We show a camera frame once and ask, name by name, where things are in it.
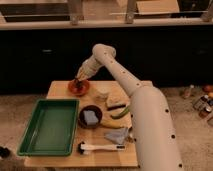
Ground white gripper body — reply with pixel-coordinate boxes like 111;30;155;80
76;56;101;81

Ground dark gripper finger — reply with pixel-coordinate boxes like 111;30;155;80
74;78;82;85

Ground dark grape bunch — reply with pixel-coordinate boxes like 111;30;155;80
75;84;83;92

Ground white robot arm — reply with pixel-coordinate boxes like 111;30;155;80
77;44;184;171

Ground red bowl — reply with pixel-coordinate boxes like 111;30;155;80
68;79;90;96

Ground dark brown bowl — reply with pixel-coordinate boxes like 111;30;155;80
78;105;103;129

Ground white cheese block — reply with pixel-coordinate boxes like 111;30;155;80
96;90;109;101

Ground blue sponge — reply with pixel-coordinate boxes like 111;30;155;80
83;110;98;125

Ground wooden board with knife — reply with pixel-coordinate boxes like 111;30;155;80
106;98;126;111

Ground green plastic tray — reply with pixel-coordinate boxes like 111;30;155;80
17;99;79;156

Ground yellow banana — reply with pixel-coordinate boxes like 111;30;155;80
100;120;124;129

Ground green cucumber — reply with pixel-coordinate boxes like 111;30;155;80
110;106;130;120

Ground wooden table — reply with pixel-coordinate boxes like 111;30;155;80
24;81;138;169

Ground white dish brush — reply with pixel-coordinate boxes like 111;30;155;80
78;142;125;154

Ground grey cloth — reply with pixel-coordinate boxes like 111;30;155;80
104;128;129;144

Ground bottles on floor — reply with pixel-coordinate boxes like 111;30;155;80
181;85;213;127

